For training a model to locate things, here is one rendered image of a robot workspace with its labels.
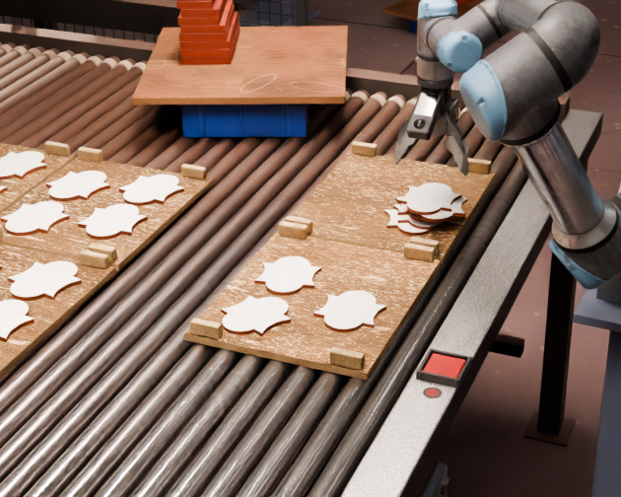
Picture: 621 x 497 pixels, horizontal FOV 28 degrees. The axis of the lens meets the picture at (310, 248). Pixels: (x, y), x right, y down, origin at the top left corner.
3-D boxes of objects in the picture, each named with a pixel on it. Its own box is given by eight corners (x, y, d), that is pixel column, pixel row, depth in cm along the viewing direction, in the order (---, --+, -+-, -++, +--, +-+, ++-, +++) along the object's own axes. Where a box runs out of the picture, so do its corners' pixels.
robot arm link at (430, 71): (448, 64, 237) (408, 58, 240) (448, 86, 239) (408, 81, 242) (460, 50, 243) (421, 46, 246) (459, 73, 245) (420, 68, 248)
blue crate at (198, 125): (313, 90, 324) (312, 53, 319) (309, 138, 297) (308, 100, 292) (195, 91, 325) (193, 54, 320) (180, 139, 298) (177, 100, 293)
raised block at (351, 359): (365, 366, 210) (365, 352, 209) (361, 371, 209) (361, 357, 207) (332, 359, 212) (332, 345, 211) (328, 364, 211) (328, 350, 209)
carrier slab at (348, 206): (496, 178, 276) (496, 172, 275) (442, 264, 243) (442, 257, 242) (349, 156, 287) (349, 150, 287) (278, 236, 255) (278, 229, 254)
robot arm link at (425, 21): (425, 9, 231) (411, -4, 238) (424, 65, 236) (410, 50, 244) (465, 5, 233) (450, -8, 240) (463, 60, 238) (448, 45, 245)
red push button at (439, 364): (465, 366, 213) (466, 359, 212) (455, 385, 208) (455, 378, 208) (432, 359, 215) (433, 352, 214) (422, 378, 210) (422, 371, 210)
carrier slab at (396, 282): (440, 266, 242) (441, 259, 241) (368, 381, 209) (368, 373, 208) (277, 237, 254) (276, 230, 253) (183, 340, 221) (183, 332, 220)
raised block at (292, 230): (309, 236, 251) (309, 224, 249) (305, 241, 249) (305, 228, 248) (281, 232, 253) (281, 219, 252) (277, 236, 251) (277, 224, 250)
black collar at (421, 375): (471, 364, 213) (472, 356, 213) (458, 389, 207) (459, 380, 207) (429, 355, 216) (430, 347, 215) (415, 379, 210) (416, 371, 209)
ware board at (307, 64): (347, 32, 333) (347, 25, 332) (344, 104, 289) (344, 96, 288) (163, 34, 335) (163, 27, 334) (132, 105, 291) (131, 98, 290)
